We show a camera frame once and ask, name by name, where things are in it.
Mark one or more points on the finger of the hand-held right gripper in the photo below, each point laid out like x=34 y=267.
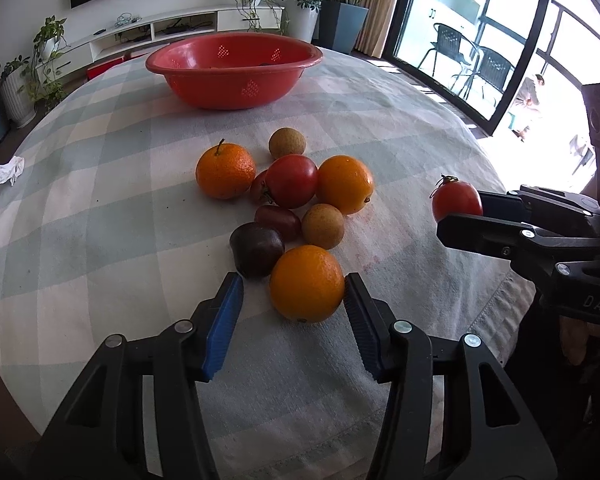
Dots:
x=500 y=205
x=480 y=232

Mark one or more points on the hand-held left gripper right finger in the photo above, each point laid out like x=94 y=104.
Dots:
x=360 y=320

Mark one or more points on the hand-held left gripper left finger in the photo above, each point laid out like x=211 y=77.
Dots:
x=225 y=320

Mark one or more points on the red tomato with stem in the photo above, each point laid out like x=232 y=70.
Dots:
x=455 y=200

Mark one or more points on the orange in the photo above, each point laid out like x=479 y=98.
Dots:
x=345 y=185
x=307 y=282

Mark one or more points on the dark purple plum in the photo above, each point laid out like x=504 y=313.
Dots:
x=255 y=250

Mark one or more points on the dark red plum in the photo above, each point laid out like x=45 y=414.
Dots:
x=277 y=220

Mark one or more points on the small red tomato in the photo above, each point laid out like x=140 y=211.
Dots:
x=258 y=187

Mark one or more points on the mandarin with green stem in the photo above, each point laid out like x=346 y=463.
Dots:
x=225 y=172

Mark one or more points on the large red tomato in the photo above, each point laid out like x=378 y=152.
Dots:
x=292 y=180

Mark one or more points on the red plastic colander basin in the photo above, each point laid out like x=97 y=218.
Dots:
x=220 y=87

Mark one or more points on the person's right hand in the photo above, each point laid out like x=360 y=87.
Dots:
x=574 y=340

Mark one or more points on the black outdoor chair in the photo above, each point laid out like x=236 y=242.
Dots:
x=492 y=67
x=450 y=45

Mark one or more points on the checked tablecloth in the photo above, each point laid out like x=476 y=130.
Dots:
x=105 y=235

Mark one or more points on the beige curtain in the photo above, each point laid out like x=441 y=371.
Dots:
x=380 y=5

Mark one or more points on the large-leaf plant grey-blue pot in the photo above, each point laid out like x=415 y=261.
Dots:
x=345 y=25

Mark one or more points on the crumpled white tissue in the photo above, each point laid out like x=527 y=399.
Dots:
x=9 y=170

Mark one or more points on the plant in white smooth pot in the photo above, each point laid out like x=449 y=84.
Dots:
x=302 y=22

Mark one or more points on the red storage box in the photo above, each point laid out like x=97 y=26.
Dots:
x=105 y=67

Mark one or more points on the plant in white ribbed pot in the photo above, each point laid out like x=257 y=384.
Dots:
x=17 y=102

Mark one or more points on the white television cabinet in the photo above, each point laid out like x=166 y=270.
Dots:
x=232 y=19

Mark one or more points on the black glass door frame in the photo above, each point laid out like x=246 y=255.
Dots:
x=525 y=45

